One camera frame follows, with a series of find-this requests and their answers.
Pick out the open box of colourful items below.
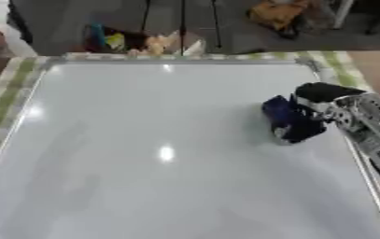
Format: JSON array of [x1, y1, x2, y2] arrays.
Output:
[[81, 22, 208, 58]]

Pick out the blue whiteboard eraser brush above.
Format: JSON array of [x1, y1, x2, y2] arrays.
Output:
[[260, 94, 300, 146]]

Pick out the white pole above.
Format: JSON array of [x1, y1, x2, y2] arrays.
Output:
[[331, 0, 357, 30]]

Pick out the white whiteboard with metal frame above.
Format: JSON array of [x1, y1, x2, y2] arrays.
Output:
[[0, 59, 380, 239]]

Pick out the yellow bag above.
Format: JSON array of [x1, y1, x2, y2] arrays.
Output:
[[245, 0, 313, 39]]

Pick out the black tripod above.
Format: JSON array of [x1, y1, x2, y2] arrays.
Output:
[[138, 0, 224, 56]]

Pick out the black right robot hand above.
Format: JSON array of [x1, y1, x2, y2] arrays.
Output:
[[277, 81, 368, 145]]

